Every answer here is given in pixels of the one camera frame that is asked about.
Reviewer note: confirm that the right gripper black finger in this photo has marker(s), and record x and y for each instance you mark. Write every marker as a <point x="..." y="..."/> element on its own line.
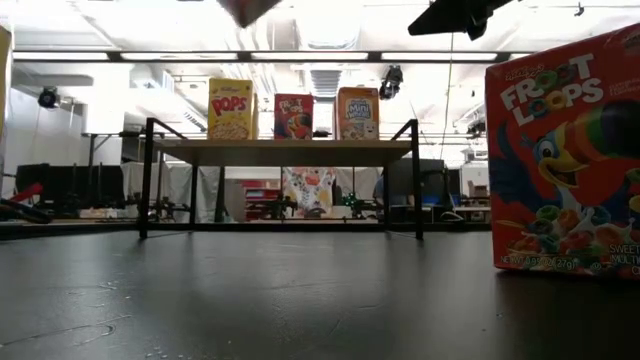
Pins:
<point x="445" y="17"/>

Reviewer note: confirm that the orange Mini Wheats cereal box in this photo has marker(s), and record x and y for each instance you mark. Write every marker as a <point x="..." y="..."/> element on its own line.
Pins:
<point x="357" y="115"/>

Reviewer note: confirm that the red Froot Loops cereal box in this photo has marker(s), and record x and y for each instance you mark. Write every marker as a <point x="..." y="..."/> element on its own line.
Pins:
<point x="565" y="160"/>
<point x="293" y="117"/>
<point x="247" y="10"/>

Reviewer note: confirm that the background black robot arm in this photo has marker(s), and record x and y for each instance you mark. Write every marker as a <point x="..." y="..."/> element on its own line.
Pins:
<point x="275" y="207"/>
<point x="362" y="205"/>

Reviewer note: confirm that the wooden shelf with black legs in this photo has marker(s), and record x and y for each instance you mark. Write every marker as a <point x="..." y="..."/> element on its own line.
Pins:
<point x="285" y="152"/>

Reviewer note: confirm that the red shelf unit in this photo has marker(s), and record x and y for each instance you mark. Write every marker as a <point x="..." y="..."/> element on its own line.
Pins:
<point x="262" y="197"/>

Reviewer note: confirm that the black ceiling spotlight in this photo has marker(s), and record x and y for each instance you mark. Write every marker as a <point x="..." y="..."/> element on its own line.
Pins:
<point x="47" y="96"/>
<point x="391" y="82"/>

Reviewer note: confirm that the black overhead light bar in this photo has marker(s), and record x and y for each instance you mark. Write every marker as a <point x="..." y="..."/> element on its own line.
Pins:
<point x="310" y="56"/>

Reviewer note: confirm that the dark background screen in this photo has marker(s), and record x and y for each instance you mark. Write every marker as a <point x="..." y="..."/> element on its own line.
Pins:
<point x="417" y="180"/>

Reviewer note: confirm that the cardboard box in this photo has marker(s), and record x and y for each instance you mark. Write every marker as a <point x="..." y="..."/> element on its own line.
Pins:
<point x="478" y="190"/>

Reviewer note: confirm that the person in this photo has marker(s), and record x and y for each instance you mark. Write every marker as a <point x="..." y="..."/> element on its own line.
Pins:
<point x="380" y="190"/>

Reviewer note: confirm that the white hanging cloth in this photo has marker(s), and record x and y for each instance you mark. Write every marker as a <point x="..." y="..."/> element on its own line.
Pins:
<point x="175" y="187"/>
<point x="362" y="182"/>

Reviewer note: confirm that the black table mat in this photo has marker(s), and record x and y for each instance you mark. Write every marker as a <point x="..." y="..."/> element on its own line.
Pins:
<point x="320" y="300"/>

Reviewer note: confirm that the black room partition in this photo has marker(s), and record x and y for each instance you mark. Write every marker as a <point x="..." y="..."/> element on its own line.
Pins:
<point x="70" y="185"/>

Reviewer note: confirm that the small black ceiling camera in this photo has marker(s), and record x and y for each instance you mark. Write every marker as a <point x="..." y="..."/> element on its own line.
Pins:
<point x="477" y="128"/>

